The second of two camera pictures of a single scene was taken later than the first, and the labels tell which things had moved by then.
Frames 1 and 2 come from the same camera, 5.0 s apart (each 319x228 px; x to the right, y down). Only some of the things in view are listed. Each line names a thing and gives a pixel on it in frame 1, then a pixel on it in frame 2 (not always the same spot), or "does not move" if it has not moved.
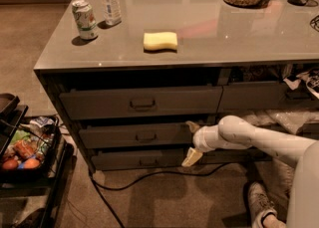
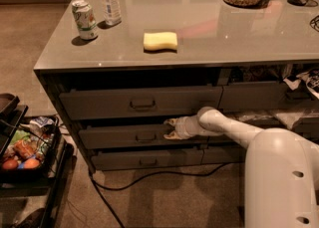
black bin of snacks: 30,151 does not move
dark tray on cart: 8,103 does not move
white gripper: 200,139 to 179,127
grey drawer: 147,133 does not move
